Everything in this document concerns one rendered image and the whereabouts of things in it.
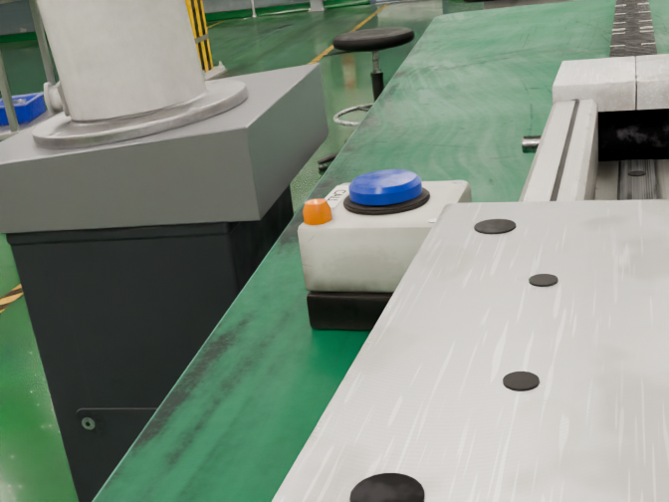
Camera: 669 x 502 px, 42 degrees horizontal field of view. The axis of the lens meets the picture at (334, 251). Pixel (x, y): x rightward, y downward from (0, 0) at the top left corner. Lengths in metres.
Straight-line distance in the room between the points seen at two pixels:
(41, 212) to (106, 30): 0.15
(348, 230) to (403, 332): 0.27
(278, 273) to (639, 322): 0.40
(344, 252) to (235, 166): 0.23
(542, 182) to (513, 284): 0.21
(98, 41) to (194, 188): 0.14
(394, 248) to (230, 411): 0.12
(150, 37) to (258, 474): 0.45
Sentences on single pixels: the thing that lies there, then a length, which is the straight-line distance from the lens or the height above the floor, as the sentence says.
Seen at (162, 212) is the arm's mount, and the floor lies 0.79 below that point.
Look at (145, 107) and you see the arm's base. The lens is 0.74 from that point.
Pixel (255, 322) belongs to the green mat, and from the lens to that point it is 0.50.
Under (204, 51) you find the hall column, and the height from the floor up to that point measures 0.20.
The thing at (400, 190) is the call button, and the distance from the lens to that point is 0.46.
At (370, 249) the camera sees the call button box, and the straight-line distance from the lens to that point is 0.45.
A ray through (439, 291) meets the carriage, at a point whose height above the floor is 0.90.
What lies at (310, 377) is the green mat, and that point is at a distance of 0.43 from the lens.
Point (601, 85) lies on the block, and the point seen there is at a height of 0.87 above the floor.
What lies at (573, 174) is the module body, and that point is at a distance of 0.41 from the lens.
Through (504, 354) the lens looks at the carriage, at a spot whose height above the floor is 0.90.
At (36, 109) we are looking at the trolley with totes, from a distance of 4.69.
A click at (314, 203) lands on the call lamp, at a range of 0.45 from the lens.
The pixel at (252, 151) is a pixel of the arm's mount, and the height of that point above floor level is 0.83.
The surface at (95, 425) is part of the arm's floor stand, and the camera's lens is 0.83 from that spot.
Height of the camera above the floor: 0.98
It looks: 20 degrees down
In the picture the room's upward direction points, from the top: 7 degrees counter-clockwise
